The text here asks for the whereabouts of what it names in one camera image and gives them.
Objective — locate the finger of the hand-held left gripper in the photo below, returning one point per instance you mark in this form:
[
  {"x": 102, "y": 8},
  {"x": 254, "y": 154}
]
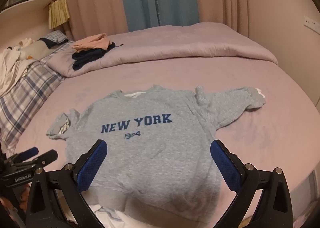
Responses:
[
  {"x": 46, "y": 157},
  {"x": 27, "y": 153}
]

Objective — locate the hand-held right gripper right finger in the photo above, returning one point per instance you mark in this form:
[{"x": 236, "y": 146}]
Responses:
[{"x": 223, "y": 166}]

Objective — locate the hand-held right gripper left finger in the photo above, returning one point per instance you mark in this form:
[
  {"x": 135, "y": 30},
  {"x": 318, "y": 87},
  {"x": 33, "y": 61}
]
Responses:
[{"x": 92, "y": 166}]

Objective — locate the grey printed sweatshirt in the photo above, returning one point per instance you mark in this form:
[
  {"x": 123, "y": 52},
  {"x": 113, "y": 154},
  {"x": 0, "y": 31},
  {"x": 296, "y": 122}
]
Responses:
[{"x": 155, "y": 153}]

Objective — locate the plaid bedding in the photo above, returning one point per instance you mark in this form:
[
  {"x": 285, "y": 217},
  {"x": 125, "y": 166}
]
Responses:
[{"x": 27, "y": 88}]

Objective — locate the white cloth pile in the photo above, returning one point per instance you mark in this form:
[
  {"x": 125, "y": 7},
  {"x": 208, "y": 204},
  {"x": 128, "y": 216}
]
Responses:
[{"x": 10, "y": 65}]

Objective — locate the grey plush toy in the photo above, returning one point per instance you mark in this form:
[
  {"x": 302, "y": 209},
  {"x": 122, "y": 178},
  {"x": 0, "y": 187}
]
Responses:
[{"x": 36, "y": 49}]

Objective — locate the navy garment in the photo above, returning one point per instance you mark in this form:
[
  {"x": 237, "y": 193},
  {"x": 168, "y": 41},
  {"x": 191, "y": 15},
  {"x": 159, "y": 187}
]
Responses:
[{"x": 87, "y": 59}]

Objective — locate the striped pillow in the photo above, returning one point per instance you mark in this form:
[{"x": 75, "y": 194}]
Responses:
[{"x": 56, "y": 36}]

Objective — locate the peach garment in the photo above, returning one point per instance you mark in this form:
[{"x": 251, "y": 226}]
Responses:
[{"x": 91, "y": 41}]

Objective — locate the pink folded blanket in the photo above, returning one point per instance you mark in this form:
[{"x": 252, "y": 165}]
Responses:
[{"x": 175, "y": 43}]

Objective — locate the yellow pleated cloth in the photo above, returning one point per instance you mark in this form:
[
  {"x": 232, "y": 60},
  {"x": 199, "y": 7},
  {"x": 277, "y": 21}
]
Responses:
[{"x": 58, "y": 13}]

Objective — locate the white wall socket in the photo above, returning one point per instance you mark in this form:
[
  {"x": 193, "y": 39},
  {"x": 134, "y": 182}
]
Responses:
[{"x": 312, "y": 23}]

